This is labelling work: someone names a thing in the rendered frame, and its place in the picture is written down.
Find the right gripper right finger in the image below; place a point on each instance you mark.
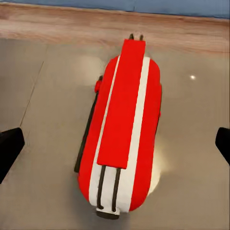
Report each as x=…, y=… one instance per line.
x=223, y=142

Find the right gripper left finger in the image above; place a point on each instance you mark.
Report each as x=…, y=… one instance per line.
x=11, y=143

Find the coffee table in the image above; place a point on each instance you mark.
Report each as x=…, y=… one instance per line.
x=47, y=89

